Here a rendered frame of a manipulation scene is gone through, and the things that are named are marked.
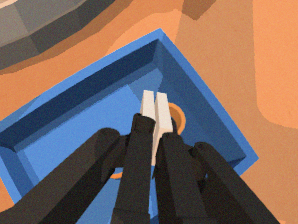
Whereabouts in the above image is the blue crate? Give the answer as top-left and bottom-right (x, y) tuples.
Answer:
(0, 28), (259, 224)

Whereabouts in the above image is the bronze bushing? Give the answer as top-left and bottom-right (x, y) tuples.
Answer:
(110, 172), (122, 179)
(168, 103), (185, 135)

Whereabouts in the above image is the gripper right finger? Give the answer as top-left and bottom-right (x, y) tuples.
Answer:
(152, 92), (280, 224)

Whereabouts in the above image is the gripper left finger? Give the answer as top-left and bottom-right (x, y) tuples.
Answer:
(0, 90), (156, 224)

